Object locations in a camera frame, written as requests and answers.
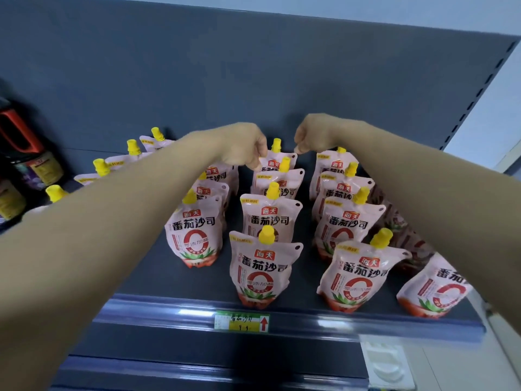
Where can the pink yellow-capped sauce pouch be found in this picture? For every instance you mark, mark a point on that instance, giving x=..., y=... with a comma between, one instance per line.
x=271, y=162

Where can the person's right hand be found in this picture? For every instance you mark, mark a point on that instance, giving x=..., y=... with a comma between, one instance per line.
x=325, y=132

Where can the person's left hand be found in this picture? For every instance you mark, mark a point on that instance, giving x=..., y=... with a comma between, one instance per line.
x=238, y=142

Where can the person's right fingers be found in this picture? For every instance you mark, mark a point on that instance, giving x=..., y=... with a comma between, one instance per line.
x=300, y=138

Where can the person's left fingers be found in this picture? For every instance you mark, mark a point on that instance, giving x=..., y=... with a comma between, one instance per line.
x=260, y=152

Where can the group of pink sauce pouches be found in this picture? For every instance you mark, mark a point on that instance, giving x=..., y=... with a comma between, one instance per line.
x=260, y=272

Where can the gray metal shelf unit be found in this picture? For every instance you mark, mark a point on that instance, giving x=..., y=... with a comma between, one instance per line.
x=203, y=69

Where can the white plastic holder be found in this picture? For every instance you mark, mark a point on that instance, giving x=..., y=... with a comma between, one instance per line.
x=384, y=364

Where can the blue shelf price rail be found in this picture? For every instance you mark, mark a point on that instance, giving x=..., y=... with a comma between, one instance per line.
x=183, y=374
x=346, y=321

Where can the row of dark red pouches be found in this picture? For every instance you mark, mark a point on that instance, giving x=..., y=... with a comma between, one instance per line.
x=401, y=236

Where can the person's left forearm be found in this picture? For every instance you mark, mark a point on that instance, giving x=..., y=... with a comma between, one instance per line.
x=101, y=236

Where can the green and yellow price tag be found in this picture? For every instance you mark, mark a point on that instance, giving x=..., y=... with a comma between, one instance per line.
x=242, y=322

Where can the person's right forearm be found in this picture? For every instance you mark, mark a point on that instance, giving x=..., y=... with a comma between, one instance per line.
x=439, y=207

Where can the dark bottle with yellow label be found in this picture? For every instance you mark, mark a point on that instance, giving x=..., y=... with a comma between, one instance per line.
x=9, y=201

